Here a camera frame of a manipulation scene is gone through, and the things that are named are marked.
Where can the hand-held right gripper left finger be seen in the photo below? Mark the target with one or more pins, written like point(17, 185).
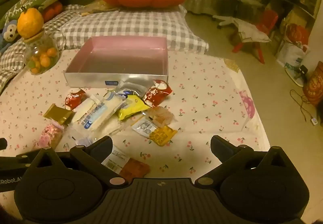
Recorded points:
point(100, 147)

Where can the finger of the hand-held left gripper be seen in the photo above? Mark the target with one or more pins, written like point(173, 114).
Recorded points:
point(3, 143)
point(26, 155)

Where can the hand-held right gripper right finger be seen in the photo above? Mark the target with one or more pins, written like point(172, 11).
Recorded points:
point(222, 147)

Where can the pink snack packet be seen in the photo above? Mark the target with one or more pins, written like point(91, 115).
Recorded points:
point(50, 136)

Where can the white blue snack packet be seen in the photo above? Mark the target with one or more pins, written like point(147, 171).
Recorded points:
point(103, 111)

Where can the brown white-label snack packet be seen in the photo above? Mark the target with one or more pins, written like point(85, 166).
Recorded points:
point(133, 168)

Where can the yellow snack packet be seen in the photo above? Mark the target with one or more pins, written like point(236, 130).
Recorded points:
point(132, 108)

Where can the gold snack packet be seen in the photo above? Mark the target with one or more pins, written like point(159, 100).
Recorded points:
point(56, 113)

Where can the red snack packet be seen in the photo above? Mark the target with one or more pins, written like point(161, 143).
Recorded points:
point(74, 99)
point(157, 92)

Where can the yellow waffle packet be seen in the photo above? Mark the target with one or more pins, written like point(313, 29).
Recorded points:
point(161, 135)

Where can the clear biscuit packet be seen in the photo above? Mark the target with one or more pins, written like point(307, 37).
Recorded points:
point(161, 116)

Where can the silver snack packet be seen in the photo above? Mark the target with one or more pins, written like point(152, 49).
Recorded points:
point(132, 87)

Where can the pink cardboard box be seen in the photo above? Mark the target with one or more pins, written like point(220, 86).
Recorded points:
point(113, 54)

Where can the floral bed sheet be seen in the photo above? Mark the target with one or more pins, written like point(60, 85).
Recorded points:
point(207, 102)

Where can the pile of small oranges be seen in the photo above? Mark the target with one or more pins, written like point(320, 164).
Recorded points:
point(44, 60)

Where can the white power adapter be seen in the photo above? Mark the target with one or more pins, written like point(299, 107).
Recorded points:
point(314, 121)

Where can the blue monkey plush toy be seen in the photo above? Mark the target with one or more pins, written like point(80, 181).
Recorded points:
point(10, 33)

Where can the glass jar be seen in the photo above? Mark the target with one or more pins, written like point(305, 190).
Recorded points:
point(50, 42)

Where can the orange printed bag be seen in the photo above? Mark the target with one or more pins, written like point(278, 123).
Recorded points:
point(315, 85)

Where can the small black stand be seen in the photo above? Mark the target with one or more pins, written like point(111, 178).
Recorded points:
point(303, 70)

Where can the white plastic bag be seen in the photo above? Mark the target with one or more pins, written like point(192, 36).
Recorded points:
point(290, 53)

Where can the folded newspaper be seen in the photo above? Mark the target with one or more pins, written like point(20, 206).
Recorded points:
point(249, 30)

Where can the orange fruit jar stopper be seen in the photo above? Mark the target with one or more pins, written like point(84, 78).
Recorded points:
point(30, 22)

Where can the grey checked pillow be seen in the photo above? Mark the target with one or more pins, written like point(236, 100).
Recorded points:
point(126, 24)

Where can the red gift bag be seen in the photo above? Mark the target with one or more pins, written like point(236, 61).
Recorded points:
point(297, 33)

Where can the red plastic chair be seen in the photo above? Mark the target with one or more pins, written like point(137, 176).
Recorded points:
point(268, 18)

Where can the orange plush cushion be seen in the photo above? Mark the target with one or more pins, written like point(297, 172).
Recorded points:
point(51, 10)

